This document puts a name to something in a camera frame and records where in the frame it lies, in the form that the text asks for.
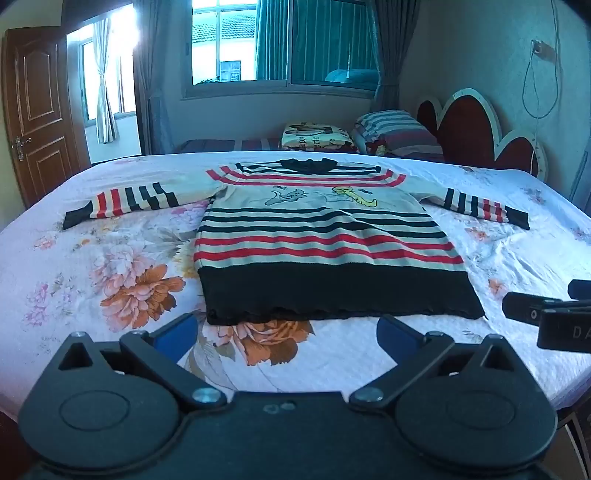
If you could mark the grey curtain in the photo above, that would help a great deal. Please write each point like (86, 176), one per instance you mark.
(150, 78)
(392, 50)

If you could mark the wall socket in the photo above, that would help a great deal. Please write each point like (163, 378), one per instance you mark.
(545, 50)

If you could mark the teal curtain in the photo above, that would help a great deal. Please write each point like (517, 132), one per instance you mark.
(318, 41)

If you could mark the printed folded blanket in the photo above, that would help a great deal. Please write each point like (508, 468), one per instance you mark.
(316, 136)

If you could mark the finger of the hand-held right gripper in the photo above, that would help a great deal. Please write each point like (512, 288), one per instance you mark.
(581, 290)
(531, 310)

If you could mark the striped pillow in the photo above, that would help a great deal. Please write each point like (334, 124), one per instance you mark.
(397, 134)

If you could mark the large bedroom window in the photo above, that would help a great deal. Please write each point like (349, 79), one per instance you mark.
(277, 41)

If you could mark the red scalloped headboard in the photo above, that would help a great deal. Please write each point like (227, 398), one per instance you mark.
(466, 129)

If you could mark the brown wooden door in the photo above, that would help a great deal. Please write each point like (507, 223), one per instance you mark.
(39, 115)

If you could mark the striped mattress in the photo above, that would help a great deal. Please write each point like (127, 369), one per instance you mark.
(231, 144)

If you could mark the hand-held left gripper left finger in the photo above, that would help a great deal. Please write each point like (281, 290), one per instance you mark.
(178, 336)

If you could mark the floral bed sheet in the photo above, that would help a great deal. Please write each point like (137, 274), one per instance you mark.
(106, 258)

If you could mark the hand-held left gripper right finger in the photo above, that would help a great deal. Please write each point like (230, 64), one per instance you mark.
(393, 337)

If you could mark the white sheer curtain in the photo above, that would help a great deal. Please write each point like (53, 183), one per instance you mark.
(105, 87)

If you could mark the striped knit sweater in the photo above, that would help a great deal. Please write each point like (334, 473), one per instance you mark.
(323, 244)

